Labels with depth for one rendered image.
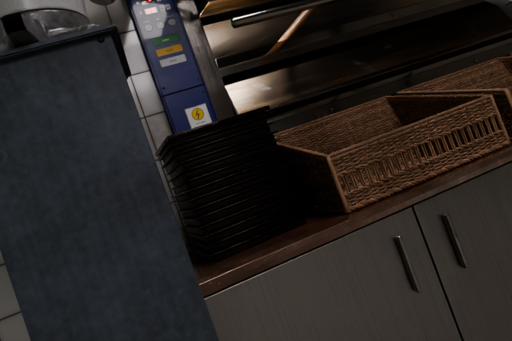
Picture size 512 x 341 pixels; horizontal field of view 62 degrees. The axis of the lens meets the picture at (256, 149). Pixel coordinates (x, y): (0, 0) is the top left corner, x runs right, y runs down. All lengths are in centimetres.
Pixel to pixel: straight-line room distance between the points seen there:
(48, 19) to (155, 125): 88
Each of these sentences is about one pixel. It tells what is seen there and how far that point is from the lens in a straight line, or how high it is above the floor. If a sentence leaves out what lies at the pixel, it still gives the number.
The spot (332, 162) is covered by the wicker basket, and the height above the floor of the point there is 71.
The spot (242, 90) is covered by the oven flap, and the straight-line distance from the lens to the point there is 156.
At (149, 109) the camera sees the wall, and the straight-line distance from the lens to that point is 149.
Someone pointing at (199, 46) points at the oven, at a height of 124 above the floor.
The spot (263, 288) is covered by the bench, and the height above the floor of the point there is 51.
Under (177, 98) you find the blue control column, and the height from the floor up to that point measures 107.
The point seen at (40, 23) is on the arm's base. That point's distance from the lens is 63.
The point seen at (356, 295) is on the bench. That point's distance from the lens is 105.
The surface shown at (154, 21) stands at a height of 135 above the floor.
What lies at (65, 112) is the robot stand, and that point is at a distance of 58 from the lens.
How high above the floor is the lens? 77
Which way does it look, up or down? 2 degrees up
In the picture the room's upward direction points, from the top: 20 degrees counter-clockwise
